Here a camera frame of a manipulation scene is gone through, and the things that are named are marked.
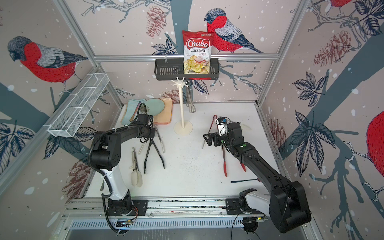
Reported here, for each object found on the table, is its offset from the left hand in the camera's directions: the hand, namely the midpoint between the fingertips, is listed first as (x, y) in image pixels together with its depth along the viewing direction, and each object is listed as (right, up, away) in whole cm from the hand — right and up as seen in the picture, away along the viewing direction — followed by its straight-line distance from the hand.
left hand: (154, 129), depth 103 cm
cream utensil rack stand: (+20, +1, +3) cm, 20 cm away
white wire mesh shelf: (-32, +8, -30) cm, 45 cm away
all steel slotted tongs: (+26, +18, -17) cm, 35 cm away
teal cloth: (-22, +17, +15) cm, 31 cm away
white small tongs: (+6, -9, -5) cm, 12 cm away
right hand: (+38, 0, -19) cm, 43 cm away
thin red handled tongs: (+41, +3, -28) cm, 50 cm away
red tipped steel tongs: (+47, -21, -17) cm, 54 cm away
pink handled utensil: (-19, +20, +19) cm, 33 cm away
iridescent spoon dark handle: (+50, -27, -21) cm, 61 cm away
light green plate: (-4, +17, +15) cm, 23 cm away
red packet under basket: (+32, +33, -11) cm, 47 cm away
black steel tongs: (0, -8, -5) cm, 9 cm away
